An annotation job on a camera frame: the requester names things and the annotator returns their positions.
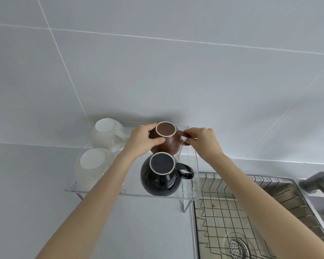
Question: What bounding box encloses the white ceramic mug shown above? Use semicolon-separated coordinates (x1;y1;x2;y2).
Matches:
90;118;129;153
73;148;125;190

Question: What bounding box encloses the metal sink drain strainer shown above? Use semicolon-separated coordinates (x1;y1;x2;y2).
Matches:
224;231;260;259

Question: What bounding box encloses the black ceramic mug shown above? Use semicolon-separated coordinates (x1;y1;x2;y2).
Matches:
140;152;194;197

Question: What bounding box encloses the metal wire sink rack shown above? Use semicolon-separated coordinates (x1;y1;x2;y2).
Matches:
193;172;324;259

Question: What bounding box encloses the clear acrylic shelf riser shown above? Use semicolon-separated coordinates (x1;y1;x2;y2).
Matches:
64;123;202;214

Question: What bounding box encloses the person's left hand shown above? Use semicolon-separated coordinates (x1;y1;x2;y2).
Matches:
123;123;166;160

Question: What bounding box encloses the person's right forearm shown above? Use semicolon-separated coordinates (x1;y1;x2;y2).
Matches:
204;151;324;259

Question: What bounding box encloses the brown ceramic mug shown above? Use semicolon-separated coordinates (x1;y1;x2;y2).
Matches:
148;121;192;156

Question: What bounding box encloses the person's left forearm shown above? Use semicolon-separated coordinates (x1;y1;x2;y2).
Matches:
35;148;138;259

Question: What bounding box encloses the grey faucet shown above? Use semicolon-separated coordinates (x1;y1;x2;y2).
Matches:
299;168;324;199

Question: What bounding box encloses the stainless steel sink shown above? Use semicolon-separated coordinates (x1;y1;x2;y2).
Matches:
190;171;324;259

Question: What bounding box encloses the person's right hand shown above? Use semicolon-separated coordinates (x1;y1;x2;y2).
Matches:
184;128;224;160

